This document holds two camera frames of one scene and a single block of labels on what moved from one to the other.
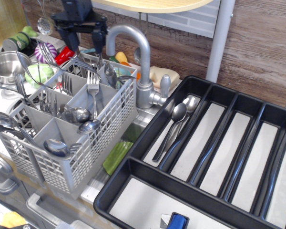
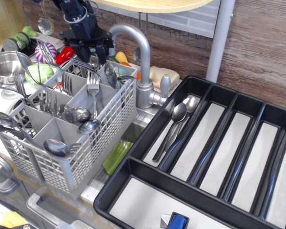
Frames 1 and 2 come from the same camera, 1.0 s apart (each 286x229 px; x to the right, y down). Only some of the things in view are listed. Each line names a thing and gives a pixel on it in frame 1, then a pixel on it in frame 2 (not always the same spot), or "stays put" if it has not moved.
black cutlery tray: x=227 y=160 stays put
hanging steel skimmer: x=45 y=25 stays put
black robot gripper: x=78 y=15 -> x=84 y=34
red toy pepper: x=63 y=56 stays put
